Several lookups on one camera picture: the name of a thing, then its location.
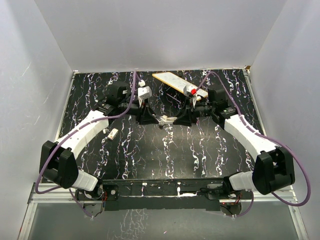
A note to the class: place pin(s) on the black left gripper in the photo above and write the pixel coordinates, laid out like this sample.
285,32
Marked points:
146,115

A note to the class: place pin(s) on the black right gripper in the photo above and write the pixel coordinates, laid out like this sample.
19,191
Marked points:
184,118

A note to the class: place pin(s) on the white stapler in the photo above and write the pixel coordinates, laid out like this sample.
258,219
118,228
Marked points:
165,120

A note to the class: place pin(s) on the white staple box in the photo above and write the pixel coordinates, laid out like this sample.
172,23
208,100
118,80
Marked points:
113,133

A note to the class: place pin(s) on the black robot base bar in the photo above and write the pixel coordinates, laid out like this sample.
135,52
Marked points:
158,194

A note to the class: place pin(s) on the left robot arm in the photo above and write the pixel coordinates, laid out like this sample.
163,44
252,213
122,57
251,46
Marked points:
58,159

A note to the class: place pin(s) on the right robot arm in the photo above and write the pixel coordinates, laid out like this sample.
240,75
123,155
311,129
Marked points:
273,163

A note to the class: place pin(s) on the yellow framed whiteboard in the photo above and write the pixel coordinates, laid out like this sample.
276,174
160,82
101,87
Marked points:
177,82

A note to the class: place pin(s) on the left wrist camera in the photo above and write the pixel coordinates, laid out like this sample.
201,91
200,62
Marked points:
144,92

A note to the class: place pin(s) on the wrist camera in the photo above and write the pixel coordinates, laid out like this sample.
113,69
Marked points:
144,92
191,92

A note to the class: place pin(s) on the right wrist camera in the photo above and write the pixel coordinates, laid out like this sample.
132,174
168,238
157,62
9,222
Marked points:
191,92

